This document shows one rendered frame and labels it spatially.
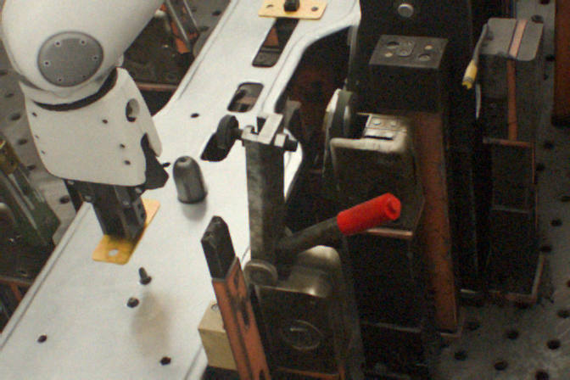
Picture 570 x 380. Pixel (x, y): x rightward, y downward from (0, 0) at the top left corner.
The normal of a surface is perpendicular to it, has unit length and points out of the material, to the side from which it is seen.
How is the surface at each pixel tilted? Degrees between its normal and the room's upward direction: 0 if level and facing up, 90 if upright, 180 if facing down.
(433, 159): 90
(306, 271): 0
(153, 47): 90
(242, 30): 0
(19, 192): 78
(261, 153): 90
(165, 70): 90
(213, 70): 0
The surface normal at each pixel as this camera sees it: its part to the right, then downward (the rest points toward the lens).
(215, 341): -0.31, 0.68
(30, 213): 0.88, -0.05
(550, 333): -0.15, -0.73
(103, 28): 0.41, 0.60
